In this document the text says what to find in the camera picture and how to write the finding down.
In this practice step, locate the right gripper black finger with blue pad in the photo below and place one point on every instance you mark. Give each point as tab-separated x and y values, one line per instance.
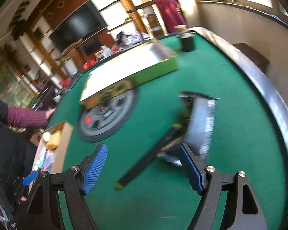
30	178

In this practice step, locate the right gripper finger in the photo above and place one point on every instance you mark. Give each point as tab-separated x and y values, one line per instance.
42	210
242	207

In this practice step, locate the black foil snack bag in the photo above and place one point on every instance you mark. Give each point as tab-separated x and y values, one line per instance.
197	127

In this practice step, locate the person maroon sleeve forearm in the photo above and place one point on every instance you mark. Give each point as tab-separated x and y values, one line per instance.
26	118

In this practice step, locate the bystander hand on table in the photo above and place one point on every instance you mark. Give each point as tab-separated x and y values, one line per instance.
49	112

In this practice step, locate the yellow snack pouch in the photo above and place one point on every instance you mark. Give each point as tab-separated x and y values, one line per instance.
54	141

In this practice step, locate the cardboard box tray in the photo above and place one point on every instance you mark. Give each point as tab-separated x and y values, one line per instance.
53	160

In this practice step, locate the round mahjong table console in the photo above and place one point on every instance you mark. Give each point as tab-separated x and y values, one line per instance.
104	120

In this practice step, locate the wooden chair left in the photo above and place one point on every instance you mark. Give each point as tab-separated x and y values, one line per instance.
73	53

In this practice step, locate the patterned bag pile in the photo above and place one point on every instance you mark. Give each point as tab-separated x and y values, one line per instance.
124	39

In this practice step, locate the black television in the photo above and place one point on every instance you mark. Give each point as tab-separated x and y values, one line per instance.
80	24

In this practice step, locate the gold white gift box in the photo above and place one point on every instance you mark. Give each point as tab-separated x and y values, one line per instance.
129	69

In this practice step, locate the dark ink bottle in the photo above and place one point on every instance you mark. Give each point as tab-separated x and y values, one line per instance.
185	37

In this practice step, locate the wooden chair with cloth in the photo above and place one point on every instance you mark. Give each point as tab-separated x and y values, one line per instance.
150	17

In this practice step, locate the maroon cloth on chair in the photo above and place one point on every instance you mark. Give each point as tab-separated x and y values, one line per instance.
171	15

